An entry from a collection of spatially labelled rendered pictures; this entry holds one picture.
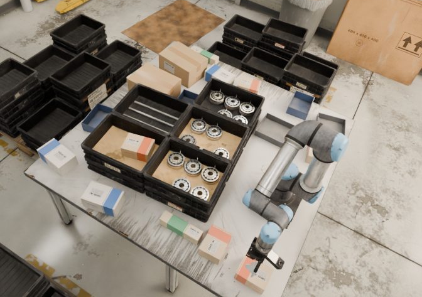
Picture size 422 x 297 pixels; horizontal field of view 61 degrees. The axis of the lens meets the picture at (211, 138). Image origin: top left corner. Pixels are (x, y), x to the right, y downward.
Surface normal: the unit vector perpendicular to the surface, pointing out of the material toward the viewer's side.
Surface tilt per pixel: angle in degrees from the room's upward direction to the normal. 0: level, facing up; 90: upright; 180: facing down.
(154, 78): 0
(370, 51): 72
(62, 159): 0
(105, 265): 0
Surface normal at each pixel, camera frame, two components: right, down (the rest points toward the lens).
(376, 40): -0.45, 0.47
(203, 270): 0.10, -0.63
